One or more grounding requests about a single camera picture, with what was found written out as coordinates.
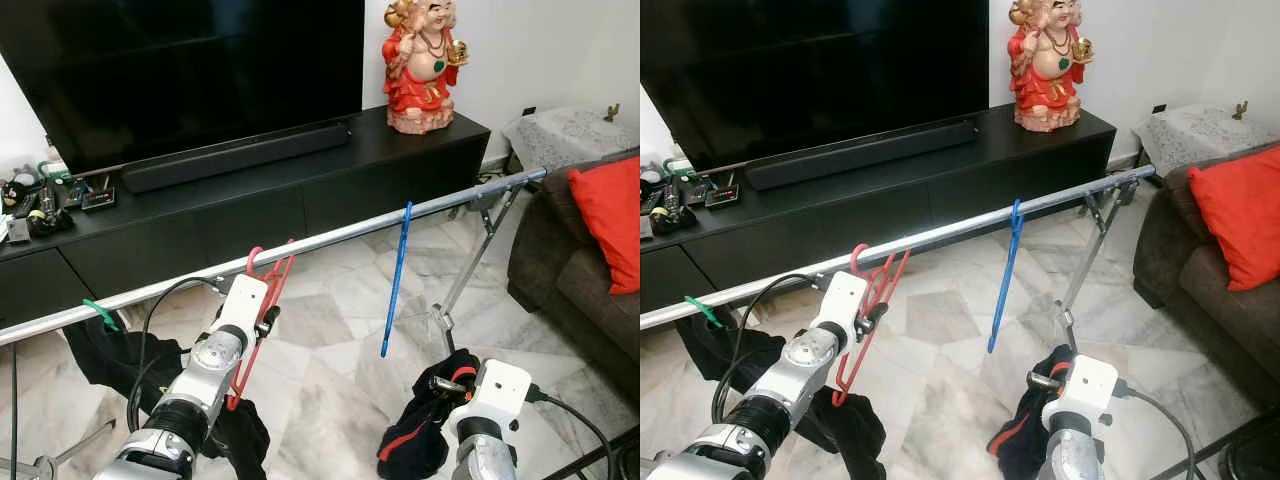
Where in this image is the black shirt with green print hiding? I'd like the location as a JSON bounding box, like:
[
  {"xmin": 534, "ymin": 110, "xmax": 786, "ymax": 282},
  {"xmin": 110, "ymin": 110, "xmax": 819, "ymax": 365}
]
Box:
[
  {"xmin": 60, "ymin": 318, "xmax": 272, "ymax": 480},
  {"xmin": 672, "ymin": 312, "xmax": 889, "ymax": 480}
]

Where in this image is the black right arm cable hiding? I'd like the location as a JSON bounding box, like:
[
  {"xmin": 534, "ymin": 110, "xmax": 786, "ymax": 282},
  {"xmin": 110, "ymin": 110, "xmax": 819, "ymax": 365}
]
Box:
[
  {"xmin": 525, "ymin": 384, "xmax": 617, "ymax": 480},
  {"xmin": 1115, "ymin": 379, "xmax": 1197, "ymax": 480}
]

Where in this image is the blue plastic hanger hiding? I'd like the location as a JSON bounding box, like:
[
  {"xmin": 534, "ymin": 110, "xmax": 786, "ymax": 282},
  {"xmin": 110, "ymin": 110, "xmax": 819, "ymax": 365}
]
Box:
[
  {"xmin": 381, "ymin": 201, "xmax": 414, "ymax": 360},
  {"xmin": 988, "ymin": 198, "xmax": 1024, "ymax": 355}
]

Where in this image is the brown fabric sofa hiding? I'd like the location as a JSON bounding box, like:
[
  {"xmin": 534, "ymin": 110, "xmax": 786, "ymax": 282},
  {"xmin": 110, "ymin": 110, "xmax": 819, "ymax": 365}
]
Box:
[
  {"xmin": 1132, "ymin": 143, "xmax": 1280, "ymax": 383},
  {"xmin": 506, "ymin": 150, "xmax": 641, "ymax": 403}
]

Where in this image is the red laughing Buddha statue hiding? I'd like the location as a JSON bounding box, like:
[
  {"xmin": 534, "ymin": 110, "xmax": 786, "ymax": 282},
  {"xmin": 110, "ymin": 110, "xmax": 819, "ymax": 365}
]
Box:
[
  {"xmin": 381, "ymin": 0, "xmax": 470, "ymax": 136},
  {"xmin": 1007, "ymin": 0, "xmax": 1095, "ymax": 133}
]

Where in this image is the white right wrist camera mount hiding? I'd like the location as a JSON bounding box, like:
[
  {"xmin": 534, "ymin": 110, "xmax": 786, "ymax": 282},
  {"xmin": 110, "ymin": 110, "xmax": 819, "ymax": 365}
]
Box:
[
  {"xmin": 1040, "ymin": 354, "xmax": 1120, "ymax": 433},
  {"xmin": 445, "ymin": 358, "xmax": 534, "ymax": 438}
]

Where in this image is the red cushion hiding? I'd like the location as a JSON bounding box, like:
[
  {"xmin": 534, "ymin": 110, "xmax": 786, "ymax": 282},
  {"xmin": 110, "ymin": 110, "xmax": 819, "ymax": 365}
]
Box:
[
  {"xmin": 1186, "ymin": 145, "xmax": 1280, "ymax": 293},
  {"xmin": 567, "ymin": 157, "xmax": 641, "ymax": 297}
]

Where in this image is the red plastic hanger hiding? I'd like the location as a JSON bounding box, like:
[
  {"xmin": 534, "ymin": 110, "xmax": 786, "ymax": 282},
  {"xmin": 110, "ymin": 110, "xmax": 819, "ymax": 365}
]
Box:
[
  {"xmin": 227, "ymin": 240, "xmax": 298, "ymax": 412},
  {"xmin": 831, "ymin": 243, "xmax": 912, "ymax": 409}
]

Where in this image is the black tape dispenser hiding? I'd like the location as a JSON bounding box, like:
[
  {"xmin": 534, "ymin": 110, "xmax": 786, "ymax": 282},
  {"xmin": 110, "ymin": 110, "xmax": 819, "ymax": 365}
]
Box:
[
  {"xmin": 648, "ymin": 203, "xmax": 696, "ymax": 237},
  {"xmin": 25, "ymin": 205, "xmax": 73, "ymax": 239}
]

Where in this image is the black soundbar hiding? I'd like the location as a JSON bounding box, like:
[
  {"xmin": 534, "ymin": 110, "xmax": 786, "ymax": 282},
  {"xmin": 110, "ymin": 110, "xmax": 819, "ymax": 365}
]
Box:
[
  {"xmin": 745, "ymin": 120, "xmax": 979, "ymax": 192},
  {"xmin": 122, "ymin": 122, "xmax": 352, "ymax": 195}
]

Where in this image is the green plastic hanger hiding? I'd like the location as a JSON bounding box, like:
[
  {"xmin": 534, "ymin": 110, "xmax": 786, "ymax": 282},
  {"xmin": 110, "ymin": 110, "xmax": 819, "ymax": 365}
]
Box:
[
  {"xmin": 82, "ymin": 298, "xmax": 122, "ymax": 332},
  {"xmin": 684, "ymin": 295, "xmax": 724, "ymax": 330}
]

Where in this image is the black flat television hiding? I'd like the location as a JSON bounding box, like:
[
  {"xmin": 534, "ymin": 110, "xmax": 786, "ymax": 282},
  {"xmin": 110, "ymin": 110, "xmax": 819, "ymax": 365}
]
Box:
[
  {"xmin": 0, "ymin": 0, "xmax": 367, "ymax": 177},
  {"xmin": 640, "ymin": 0, "xmax": 992, "ymax": 174}
]

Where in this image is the dark garment with red trim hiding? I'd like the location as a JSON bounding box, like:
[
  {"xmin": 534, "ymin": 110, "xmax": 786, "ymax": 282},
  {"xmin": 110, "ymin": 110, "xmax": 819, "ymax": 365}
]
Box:
[
  {"xmin": 377, "ymin": 347, "xmax": 483, "ymax": 480},
  {"xmin": 987, "ymin": 344, "xmax": 1077, "ymax": 480}
]

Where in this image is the silver metal clothes rack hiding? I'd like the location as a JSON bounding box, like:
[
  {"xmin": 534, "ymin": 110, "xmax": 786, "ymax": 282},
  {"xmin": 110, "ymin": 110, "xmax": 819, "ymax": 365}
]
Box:
[
  {"xmin": 0, "ymin": 167, "xmax": 549, "ymax": 480},
  {"xmin": 640, "ymin": 165, "xmax": 1159, "ymax": 352}
]

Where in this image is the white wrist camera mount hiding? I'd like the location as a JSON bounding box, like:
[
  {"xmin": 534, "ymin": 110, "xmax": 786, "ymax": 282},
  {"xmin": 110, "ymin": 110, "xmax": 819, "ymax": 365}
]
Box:
[
  {"xmin": 813, "ymin": 270, "xmax": 870, "ymax": 347},
  {"xmin": 1040, "ymin": 354, "xmax": 1120, "ymax": 433},
  {"xmin": 213, "ymin": 274, "xmax": 272, "ymax": 351},
  {"xmin": 445, "ymin": 358, "xmax": 534, "ymax": 438}
]

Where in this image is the black television console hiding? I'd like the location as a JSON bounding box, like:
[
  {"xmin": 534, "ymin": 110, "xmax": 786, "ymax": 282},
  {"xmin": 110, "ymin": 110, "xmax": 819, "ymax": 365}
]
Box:
[
  {"xmin": 640, "ymin": 103, "xmax": 1118, "ymax": 314},
  {"xmin": 0, "ymin": 105, "xmax": 492, "ymax": 331}
]

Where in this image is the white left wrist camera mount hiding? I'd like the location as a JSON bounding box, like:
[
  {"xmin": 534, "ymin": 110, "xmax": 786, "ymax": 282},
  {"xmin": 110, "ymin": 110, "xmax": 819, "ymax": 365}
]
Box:
[
  {"xmin": 213, "ymin": 274, "xmax": 272, "ymax": 351},
  {"xmin": 813, "ymin": 270, "xmax": 870, "ymax": 347}
]

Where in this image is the side table with lace cloth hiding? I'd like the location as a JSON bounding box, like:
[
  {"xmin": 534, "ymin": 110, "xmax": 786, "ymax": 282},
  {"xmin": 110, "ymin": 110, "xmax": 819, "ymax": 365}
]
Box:
[
  {"xmin": 1132, "ymin": 103, "xmax": 1277, "ymax": 168},
  {"xmin": 501, "ymin": 106, "xmax": 641, "ymax": 173}
]

